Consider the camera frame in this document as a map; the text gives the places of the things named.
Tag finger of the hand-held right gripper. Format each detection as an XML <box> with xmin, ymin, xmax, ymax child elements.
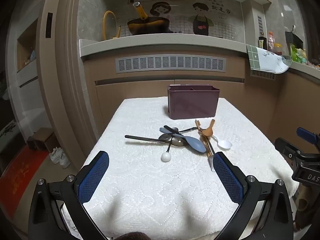
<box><xmin>296</xmin><ymin>127</ymin><xmax>320</xmax><ymax>146</ymax></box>
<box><xmin>274</xmin><ymin>137</ymin><xmax>305</xmax><ymax>166</ymax></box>

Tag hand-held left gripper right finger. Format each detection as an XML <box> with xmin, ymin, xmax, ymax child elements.
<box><xmin>212</xmin><ymin>151</ymin><xmax>294</xmax><ymax>240</ymax></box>

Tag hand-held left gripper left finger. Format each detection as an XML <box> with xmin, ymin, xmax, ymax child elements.
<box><xmin>29</xmin><ymin>151</ymin><xmax>110</xmax><ymax>240</ymax></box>

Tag white plastic spoon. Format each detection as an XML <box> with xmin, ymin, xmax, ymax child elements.
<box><xmin>211</xmin><ymin>135</ymin><xmax>232</xmax><ymax>150</ymax></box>

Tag blue plastic spoon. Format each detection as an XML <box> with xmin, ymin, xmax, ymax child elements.
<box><xmin>159</xmin><ymin>127</ymin><xmax>207</xmax><ymax>153</ymax></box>

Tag wooden spoon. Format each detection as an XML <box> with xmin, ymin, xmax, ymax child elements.
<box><xmin>202</xmin><ymin>119</ymin><xmax>216</xmax><ymax>137</ymax></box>

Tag metal ladle long black handle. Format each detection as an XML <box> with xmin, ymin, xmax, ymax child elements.
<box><xmin>124</xmin><ymin>133</ymin><xmax>189</xmax><ymax>147</ymax></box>

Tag white-bowl spoon black handle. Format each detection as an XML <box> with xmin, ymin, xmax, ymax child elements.
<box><xmin>161</xmin><ymin>140</ymin><xmax>174</xmax><ymax>162</ymax></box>

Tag maroon plastic utensil holder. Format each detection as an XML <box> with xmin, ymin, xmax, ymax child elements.
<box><xmin>167</xmin><ymin>85</ymin><xmax>220</xmax><ymax>120</ymax></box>

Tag white shoe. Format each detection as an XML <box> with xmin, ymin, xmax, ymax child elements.
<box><xmin>49</xmin><ymin>147</ymin><xmax>63</xmax><ymax>165</ymax></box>
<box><xmin>59</xmin><ymin>150</ymin><xmax>71</xmax><ymax>169</ymax></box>

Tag white textured towel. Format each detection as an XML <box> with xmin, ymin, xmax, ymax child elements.
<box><xmin>60</xmin><ymin>97</ymin><xmax>299</xmax><ymax>240</ymax></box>

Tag cardboard box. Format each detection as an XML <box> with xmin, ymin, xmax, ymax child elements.
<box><xmin>32</xmin><ymin>127</ymin><xmax>57</xmax><ymax>152</ymax></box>

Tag red floor mat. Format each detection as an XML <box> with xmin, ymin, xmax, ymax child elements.
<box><xmin>0</xmin><ymin>145</ymin><xmax>49</xmax><ymax>207</ymax></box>

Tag small grey vent grille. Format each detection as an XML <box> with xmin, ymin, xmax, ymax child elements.
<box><xmin>251</xmin><ymin>69</ymin><xmax>276</xmax><ymax>80</ymax></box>

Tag green plastic items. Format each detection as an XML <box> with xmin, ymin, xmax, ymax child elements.
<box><xmin>289</xmin><ymin>45</ymin><xmax>307</xmax><ymax>63</ymax></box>

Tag green and white dish cloth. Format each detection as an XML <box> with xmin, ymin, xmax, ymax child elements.
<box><xmin>246</xmin><ymin>44</ymin><xmax>292</xmax><ymax>74</ymax></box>

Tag black storage basket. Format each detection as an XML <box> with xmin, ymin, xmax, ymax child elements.
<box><xmin>285</xmin><ymin>31</ymin><xmax>304</xmax><ymax>53</ymax></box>

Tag clear bottle orange cap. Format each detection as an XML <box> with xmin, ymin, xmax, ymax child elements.
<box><xmin>267</xmin><ymin>31</ymin><xmax>275</xmax><ymax>52</ymax></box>

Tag long grey vent grille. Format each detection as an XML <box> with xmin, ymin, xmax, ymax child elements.
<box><xmin>115</xmin><ymin>54</ymin><xmax>227</xmax><ymax>74</ymax></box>

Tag yellow-rimmed glass lid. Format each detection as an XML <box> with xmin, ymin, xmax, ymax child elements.
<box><xmin>103</xmin><ymin>10</ymin><xmax>122</xmax><ymax>40</ymax></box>

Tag cartoon wall sticker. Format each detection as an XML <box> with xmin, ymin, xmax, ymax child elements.
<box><xmin>149</xmin><ymin>0</ymin><xmax>233</xmax><ymax>37</ymax></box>

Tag black pan yellow handle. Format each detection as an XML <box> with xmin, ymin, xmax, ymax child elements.
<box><xmin>127</xmin><ymin>2</ymin><xmax>171</xmax><ymax>36</ymax></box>

